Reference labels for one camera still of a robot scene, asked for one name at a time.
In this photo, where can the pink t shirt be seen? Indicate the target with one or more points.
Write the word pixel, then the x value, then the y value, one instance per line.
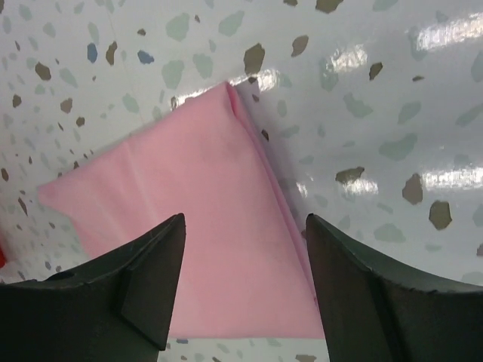
pixel 245 270

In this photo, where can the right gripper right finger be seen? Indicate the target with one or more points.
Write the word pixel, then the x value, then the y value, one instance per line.
pixel 375 308

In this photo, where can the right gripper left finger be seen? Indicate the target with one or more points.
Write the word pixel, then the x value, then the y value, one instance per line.
pixel 116 307

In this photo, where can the red plastic bin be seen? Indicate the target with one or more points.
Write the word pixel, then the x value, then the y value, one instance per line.
pixel 3 259

